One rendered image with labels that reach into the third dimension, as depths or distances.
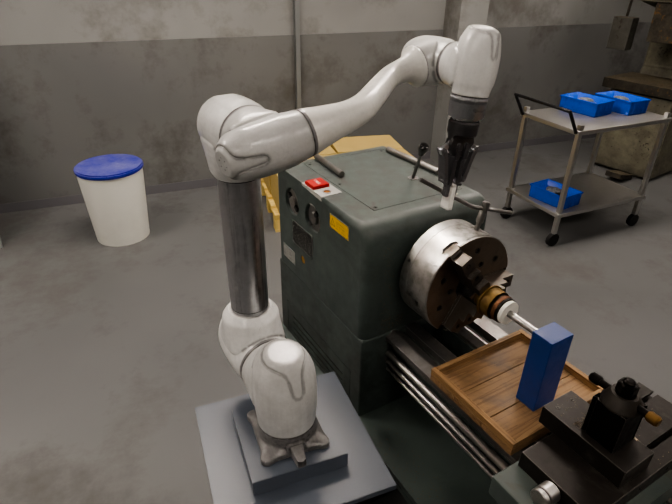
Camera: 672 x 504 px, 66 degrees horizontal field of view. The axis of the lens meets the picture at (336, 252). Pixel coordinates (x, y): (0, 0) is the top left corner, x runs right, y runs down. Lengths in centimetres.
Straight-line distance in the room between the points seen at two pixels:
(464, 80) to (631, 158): 480
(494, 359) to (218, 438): 82
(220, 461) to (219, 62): 378
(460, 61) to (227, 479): 117
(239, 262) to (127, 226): 285
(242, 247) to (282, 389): 35
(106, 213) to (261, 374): 292
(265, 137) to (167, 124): 384
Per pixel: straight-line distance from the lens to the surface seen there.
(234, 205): 121
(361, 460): 147
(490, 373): 156
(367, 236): 144
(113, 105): 477
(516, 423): 145
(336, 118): 107
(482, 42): 129
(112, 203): 399
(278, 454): 140
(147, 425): 267
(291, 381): 126
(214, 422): 158
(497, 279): 157
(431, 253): 145
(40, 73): 475
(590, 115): 436
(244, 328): 136
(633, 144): 599
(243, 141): 100
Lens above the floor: 190
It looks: 30 degrees down
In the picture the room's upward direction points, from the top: 1 degrees clockwise
